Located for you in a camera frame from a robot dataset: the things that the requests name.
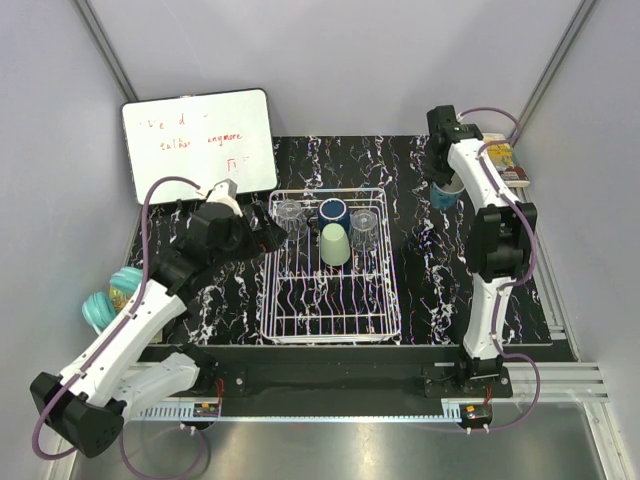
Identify light blue dotted mug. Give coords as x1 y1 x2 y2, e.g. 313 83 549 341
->
429 182 464 210

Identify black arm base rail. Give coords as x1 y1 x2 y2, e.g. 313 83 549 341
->
202 345 487 420

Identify white dry-erase board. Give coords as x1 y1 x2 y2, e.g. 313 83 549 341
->
121 88 278 203

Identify yellow paperback book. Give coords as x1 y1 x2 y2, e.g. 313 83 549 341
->
483 133 530 188

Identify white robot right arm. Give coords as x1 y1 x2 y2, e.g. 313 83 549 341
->
424 105 537 397

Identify white slotted cable duct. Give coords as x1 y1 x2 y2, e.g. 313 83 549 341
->
131 402 220 423

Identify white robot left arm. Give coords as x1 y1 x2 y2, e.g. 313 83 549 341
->
29 202 288 458

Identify clear glass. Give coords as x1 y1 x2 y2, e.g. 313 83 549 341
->
349 209 379 252
276 200 309 241

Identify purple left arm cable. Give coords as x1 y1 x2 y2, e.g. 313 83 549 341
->
32 175 211 477

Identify pale green cup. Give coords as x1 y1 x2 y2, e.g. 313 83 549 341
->
320 223 351 267

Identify teal headphones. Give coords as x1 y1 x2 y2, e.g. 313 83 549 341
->
81 266 143 334

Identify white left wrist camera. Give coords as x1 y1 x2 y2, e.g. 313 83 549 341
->
205 179 243 216

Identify dark blue ceramic mug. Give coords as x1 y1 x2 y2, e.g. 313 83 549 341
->
317 198 351 232

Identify white wire dish rack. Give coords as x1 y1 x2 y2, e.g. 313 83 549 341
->
259 188 401 344

